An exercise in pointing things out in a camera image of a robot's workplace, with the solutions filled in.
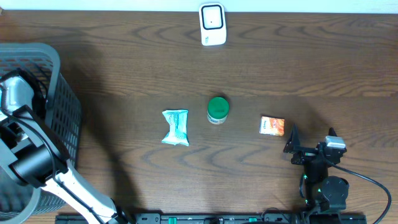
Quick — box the small orange snack packet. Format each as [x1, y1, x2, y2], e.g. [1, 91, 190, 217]
[259, 116, 285, 136]

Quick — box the green lid jar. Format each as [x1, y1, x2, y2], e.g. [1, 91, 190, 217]
[207, 96, 229, 124]

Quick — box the teal white wipes packet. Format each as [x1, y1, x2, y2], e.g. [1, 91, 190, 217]
[162, 110, 189, 146]

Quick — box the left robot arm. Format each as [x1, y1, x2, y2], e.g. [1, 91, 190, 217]
[1, 68, 135, 223]

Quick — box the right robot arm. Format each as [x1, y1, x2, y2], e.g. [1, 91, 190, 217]
[284, 125, 349, 223]

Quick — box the white barcode scanner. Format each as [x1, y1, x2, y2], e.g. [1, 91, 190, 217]
[198, 2, 227, 46]

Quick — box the grey plastic mesh basket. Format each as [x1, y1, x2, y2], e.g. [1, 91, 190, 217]
[1, 43, 82, 223]

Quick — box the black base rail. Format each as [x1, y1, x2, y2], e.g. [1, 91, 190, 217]
[55, 212, 368, 224]

